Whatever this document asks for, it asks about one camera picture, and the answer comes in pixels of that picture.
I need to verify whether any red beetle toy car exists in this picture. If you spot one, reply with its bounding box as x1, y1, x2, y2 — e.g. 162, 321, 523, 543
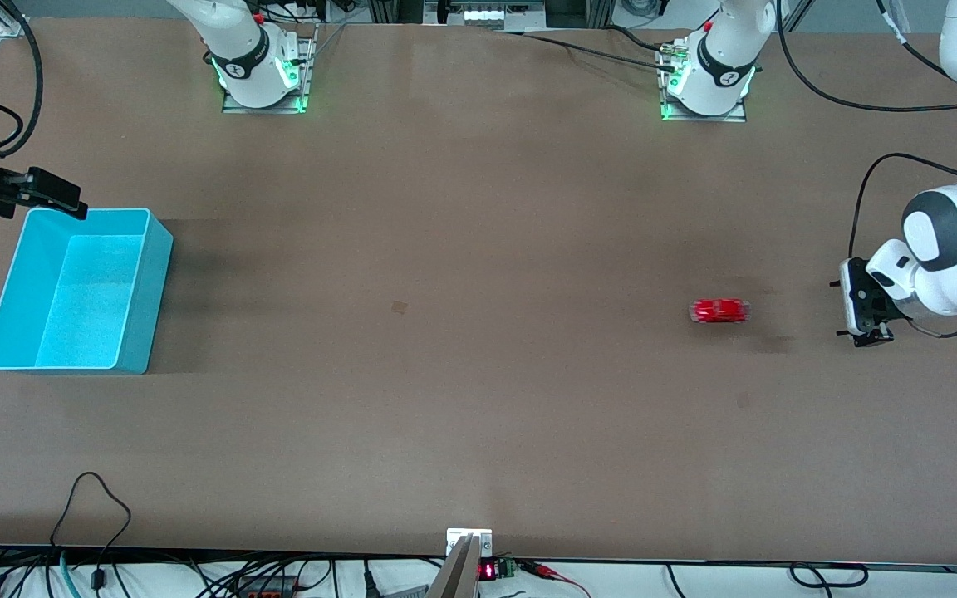
689, 297, 752, 325

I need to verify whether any red clip lead wire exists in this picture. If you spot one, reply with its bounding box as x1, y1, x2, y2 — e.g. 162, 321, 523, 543
518, 561, 592, 598

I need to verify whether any blue plastic box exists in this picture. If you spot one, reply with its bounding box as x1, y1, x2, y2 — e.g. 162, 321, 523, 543
0, 208, 174, 375

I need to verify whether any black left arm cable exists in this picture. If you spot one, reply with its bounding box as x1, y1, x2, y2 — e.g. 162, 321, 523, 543
777, 0, 957, 338

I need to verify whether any black cable to arm base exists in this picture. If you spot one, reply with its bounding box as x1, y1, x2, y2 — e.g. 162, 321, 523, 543
495, 25, 680, 72

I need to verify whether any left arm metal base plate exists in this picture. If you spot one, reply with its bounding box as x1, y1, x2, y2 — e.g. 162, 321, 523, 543
660, 37, 748, 124

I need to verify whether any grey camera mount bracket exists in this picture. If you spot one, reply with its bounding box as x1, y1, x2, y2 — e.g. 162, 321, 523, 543
429, 528, 494, 598

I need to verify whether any aluminium frame rack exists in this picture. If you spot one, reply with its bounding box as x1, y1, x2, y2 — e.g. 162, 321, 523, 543
366, 0, 616, 31

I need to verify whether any black coiled cable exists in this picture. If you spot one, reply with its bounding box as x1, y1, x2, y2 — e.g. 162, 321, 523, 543
789, 562, 869, 589

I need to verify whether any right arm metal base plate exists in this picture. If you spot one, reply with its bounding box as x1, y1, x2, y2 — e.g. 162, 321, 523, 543
222, 25, 314, 115

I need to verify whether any thin black looped cable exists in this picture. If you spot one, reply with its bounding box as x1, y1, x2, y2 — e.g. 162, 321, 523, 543
50, 472, 133, 592

